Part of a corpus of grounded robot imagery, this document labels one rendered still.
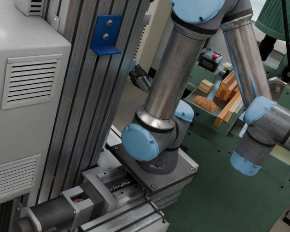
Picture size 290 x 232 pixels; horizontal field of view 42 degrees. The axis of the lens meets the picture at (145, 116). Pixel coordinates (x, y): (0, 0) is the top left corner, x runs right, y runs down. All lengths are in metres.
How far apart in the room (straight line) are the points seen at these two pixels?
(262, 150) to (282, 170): 0.76
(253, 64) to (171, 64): 0.22
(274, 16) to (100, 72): 0.83
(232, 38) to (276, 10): 0.64
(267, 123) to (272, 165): 0.80
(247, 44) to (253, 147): 0.26
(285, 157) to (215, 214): 0.45
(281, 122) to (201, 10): 0.30
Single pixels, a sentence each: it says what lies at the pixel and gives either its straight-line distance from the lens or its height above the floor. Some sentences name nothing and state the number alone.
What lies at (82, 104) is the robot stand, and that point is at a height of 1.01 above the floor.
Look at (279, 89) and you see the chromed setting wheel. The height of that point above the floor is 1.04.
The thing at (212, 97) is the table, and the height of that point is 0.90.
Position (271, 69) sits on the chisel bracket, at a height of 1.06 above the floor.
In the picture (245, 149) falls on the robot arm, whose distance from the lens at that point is 0.94.
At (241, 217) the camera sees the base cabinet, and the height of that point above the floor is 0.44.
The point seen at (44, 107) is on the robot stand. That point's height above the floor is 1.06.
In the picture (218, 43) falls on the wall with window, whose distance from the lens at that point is 3.29.
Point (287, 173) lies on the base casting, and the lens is 1.69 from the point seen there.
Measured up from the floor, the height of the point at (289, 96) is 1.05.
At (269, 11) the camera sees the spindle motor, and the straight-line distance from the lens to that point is 1.65.
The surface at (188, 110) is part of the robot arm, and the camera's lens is 1.16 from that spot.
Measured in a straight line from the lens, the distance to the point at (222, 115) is 1.44.
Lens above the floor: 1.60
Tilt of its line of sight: 32 degrees down
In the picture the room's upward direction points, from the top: 21 degrees clockwise
